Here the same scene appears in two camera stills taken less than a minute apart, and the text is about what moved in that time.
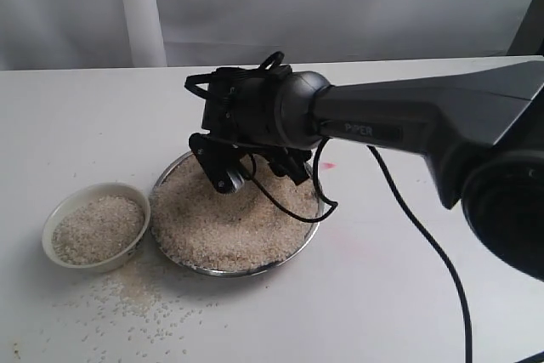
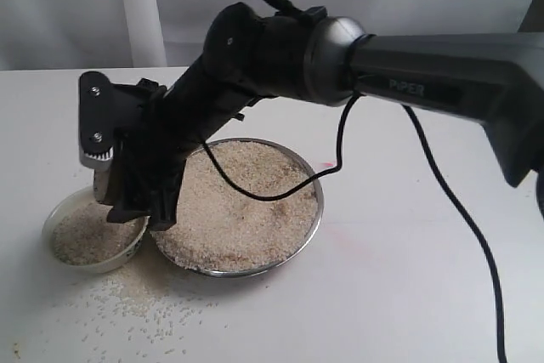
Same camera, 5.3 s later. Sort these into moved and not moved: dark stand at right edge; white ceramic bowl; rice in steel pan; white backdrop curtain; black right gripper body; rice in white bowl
Moved: black right gripper body
Not moved: dark stand at right edge; rice in steel pan; white ceramic bowl; rice in white bowl; white backdrop curtain
